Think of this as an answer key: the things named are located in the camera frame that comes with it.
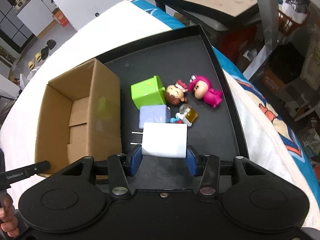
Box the white power adapter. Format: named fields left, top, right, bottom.
left=130, top=122, right=188, bottom=159

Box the lavender toy cube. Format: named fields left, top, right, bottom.
left=139, top=105, right=171, bottom=129

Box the brown-haired boy figurine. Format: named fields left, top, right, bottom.
left=164, top=80, right=188, bottom=106

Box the brown cardboard box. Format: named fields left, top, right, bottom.
left=35, top=59, right=122, bottom=178

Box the pink dinosaur costume figurine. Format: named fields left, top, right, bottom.
left=188, top=75, right=223, bottom=108

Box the blue red crab figurine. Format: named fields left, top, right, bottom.
left=169, top=117, right=184, bottom=124

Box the person's left hand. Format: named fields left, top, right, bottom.
left=1, top=194, right=20, bottom=238

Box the black tray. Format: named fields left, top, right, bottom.
left=98, top=25, right=248, bottom=161

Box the green toy cube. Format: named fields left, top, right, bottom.
left=131, top=75, right=167, bottom=109

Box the white blue orange blanket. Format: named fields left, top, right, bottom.
left=128, top=0, right=320, bottom=240

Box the yellow slipper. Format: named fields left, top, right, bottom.
left=28, top=60, right=35, bottom=70
left=35, top=52, right=42, bottom=62

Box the black slipper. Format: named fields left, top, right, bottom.
left=47, top=40, right=56, bottom=50
left=41, top=46, right=49, bottom=60

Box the black bin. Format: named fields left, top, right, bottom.
left=268, top=42, right=305, bottom=84

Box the orange box on floor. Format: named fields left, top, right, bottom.
left=53, top=8, right=69, bottom=27

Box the orange basket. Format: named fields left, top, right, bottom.
left=278, top=0, right=310, bottom=36

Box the grey metal post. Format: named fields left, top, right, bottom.
left=255, top=0, right=278, bottom=63

